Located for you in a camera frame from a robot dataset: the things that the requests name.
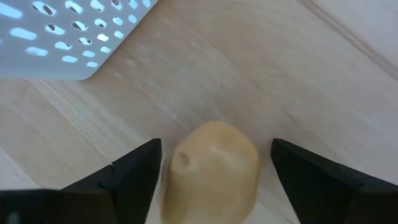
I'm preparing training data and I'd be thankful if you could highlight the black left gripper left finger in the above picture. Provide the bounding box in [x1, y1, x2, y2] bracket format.
[0, 138, 163, 224]

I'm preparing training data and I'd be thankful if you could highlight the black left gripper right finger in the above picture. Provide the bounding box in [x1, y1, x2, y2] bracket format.
[270, 138, 398, 224]

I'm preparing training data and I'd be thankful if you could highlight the white perforated plastic basket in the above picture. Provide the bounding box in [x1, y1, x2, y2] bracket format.
[0, 0, 159, 81]

